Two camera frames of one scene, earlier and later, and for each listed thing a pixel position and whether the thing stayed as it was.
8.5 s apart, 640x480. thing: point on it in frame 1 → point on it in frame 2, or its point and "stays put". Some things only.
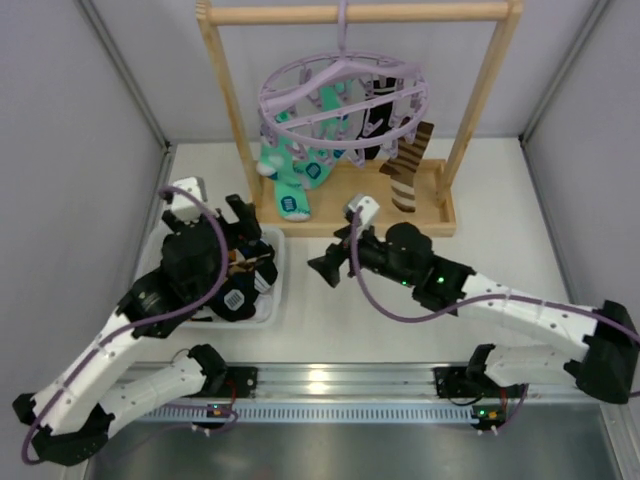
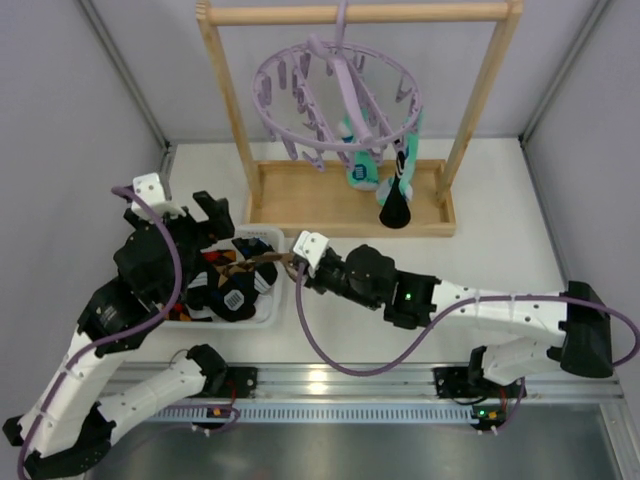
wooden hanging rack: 435,210 stays put
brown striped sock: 402,167 → 287,258
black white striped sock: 381,86 → 397,213
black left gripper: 232,230 → 195,226
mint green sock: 315,168 → 411,152
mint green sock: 277,161 → 364,172
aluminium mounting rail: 398,384 stays put
